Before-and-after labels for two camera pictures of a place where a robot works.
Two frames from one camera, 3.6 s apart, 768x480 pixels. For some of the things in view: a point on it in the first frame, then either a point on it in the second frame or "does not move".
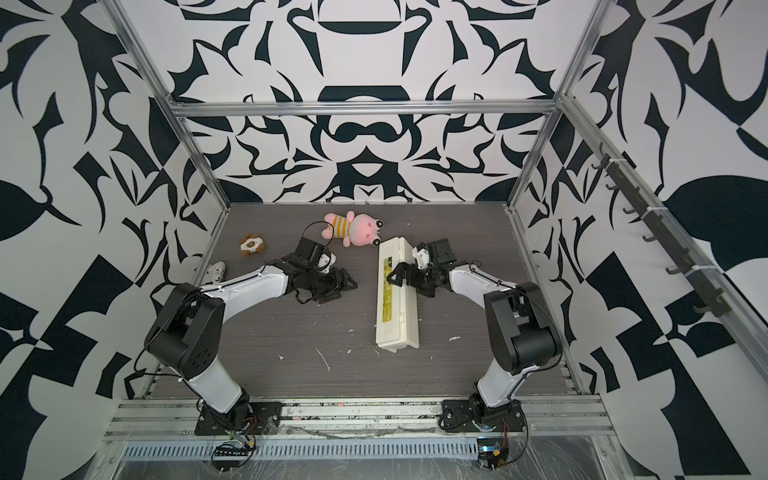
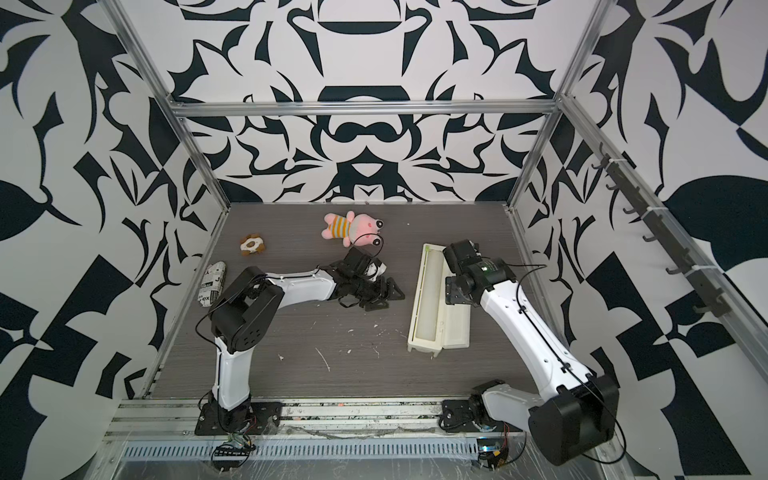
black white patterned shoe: (215, 273) does not move
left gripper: (340, 284) -> (383, 295)
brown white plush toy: (251, 244) does not move
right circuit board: (491, 452) does not move
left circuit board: (232, 454) does not move
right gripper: (412, 280) -> (458, 281)
